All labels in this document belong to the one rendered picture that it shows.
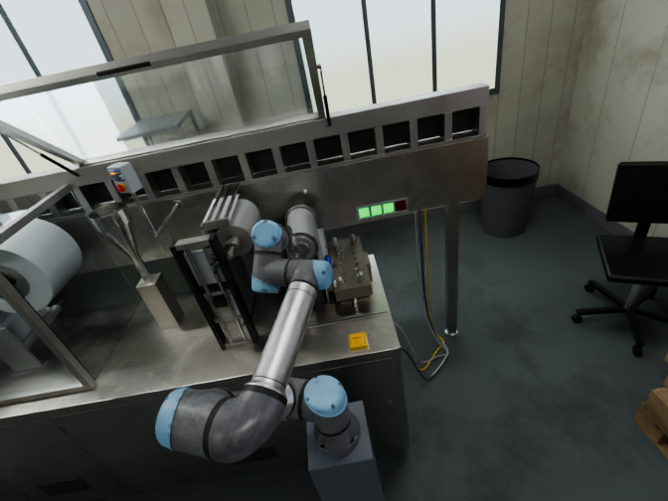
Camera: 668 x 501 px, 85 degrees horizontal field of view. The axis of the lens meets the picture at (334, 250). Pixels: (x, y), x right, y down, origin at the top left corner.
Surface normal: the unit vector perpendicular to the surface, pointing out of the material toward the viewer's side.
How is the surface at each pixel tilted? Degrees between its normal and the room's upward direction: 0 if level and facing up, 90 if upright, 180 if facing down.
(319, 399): 7
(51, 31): 90
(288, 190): 90
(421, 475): 0
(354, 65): 90
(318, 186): 90
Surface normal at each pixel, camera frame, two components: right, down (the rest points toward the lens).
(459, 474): -0.18, -0.82
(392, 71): 0.10, 0.54
